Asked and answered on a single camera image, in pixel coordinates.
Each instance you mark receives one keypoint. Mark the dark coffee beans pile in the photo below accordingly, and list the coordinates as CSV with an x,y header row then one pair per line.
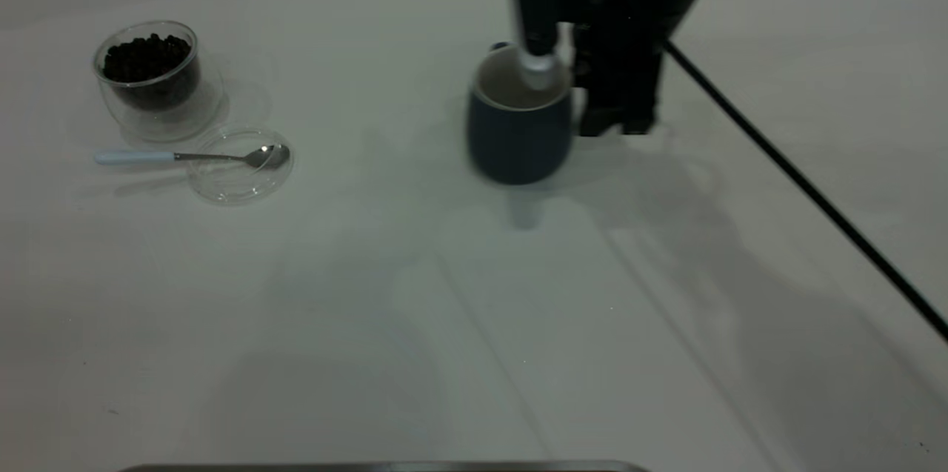
x,y
148,64

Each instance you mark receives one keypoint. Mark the clear round glass lid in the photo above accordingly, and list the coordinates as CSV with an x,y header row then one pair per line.
x,y
237,187

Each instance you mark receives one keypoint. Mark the dark grey ceramic mug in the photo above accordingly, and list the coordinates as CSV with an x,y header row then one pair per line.
x,y
518,146

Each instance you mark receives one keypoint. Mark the glass jar of coffee beans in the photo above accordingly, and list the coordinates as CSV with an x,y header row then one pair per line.
x,y
167,120

